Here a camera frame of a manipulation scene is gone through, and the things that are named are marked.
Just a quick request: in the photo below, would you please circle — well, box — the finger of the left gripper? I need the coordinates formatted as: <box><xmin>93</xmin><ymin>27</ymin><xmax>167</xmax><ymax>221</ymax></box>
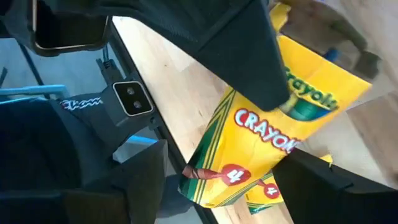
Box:
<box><xmin>30</xmin><ymin>0</ymin><xmax>290</xmax><ymax>112</ymax></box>

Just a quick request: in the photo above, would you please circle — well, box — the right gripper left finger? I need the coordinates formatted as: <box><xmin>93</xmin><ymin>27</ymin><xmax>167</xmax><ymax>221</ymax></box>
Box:
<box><xmin>0</xmin><ymin>139</ymin><xmax>169</xmax><ymax>224</ymax></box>

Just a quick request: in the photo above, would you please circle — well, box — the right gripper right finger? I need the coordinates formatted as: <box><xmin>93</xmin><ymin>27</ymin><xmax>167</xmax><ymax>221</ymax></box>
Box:
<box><xmin>272</xmin><ymin>148</ymin><xmax>398</xmax><ymax>224</ymax></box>

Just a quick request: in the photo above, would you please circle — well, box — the small yellow crayon pack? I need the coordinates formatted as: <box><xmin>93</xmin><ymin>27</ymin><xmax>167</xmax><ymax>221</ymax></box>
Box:
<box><xmin>245</xmin><ymin>172</ymin><xmax>285</xmax><ymax>216</ymax></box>

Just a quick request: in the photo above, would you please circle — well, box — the yellow Crayola crayon box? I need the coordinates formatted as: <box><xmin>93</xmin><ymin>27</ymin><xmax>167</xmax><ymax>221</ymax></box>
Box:
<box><xmin>178</xmin><ymin>2</ymin><xmax>373</xmax><ymax>208</ymax></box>

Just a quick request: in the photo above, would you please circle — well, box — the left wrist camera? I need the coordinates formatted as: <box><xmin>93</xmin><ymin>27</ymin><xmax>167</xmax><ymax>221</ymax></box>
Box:
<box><xmin>112</xmin><ymin>80</ymin><xmax>155</xmax><ymax>118</ymax></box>

